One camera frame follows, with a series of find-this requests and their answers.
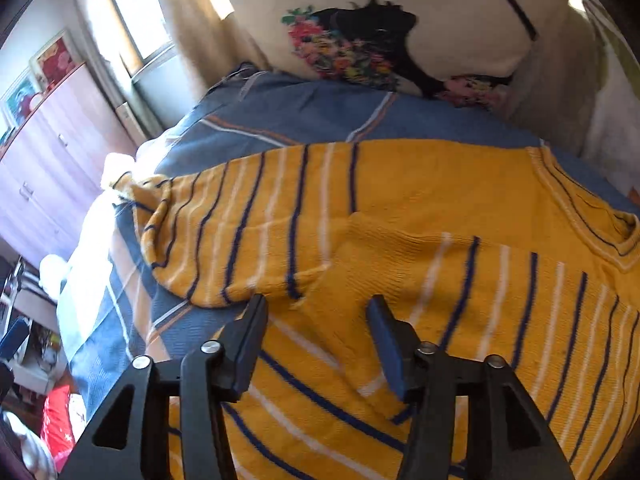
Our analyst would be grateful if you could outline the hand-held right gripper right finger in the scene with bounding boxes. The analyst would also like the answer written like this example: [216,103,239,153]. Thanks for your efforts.
[365,295,576,480]

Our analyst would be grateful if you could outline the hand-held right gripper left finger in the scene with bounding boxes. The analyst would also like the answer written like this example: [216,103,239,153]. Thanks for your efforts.
[57,294,269,480]

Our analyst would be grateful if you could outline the yellow striped knit sweater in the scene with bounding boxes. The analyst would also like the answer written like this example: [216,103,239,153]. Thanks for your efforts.
[112,142,640,480]

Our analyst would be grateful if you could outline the red cloth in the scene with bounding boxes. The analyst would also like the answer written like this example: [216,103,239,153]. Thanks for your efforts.
[40,385,86,471]

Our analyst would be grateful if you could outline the cluttered white table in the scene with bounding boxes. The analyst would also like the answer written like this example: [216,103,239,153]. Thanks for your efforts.
[10,310,68,396]

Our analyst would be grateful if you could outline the blue plaid bedsheet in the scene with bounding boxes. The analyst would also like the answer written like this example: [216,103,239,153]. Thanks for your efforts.
[57,62,640,421]

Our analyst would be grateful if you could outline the pink wooden wardrobe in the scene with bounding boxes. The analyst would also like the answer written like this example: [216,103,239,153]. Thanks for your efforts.
[0,62,141,268]

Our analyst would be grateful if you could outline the beige curtain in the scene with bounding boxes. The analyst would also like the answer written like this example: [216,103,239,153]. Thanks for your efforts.
[145,0,271,91]

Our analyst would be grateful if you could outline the cushion with silhouette print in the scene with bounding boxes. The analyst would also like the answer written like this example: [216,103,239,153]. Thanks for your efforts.
[210,0,576,108]

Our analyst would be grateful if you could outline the blue framed picture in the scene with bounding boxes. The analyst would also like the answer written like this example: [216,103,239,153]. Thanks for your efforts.
[0,67,43,136]

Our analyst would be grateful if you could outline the red floral framed picture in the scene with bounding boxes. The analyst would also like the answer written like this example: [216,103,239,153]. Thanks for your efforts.
[30,30,86,93]

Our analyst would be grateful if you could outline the leaf print pillow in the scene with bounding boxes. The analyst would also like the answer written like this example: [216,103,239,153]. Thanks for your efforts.
[570,0,640,196]

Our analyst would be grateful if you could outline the window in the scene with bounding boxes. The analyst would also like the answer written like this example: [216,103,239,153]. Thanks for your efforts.
[95,0,176,78]

